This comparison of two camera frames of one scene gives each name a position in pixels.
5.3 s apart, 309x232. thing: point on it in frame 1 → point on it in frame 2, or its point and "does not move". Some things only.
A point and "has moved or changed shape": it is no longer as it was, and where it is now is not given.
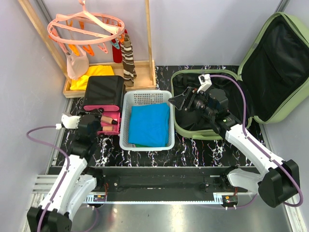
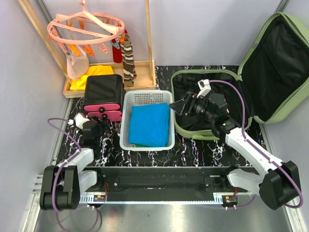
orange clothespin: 89,50 does not move
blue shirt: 149,125 does not move
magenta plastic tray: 110,111 has moved or changed shape
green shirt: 139,145 does not move
